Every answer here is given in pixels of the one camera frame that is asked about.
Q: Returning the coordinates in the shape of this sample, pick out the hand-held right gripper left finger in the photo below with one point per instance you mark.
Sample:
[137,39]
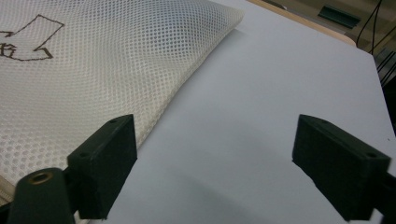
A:
[102,161]

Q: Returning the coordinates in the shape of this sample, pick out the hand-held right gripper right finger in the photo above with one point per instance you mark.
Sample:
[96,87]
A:
[339,168]

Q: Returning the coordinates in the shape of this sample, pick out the white mesh laundry bag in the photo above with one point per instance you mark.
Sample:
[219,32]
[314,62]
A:
[93,81]

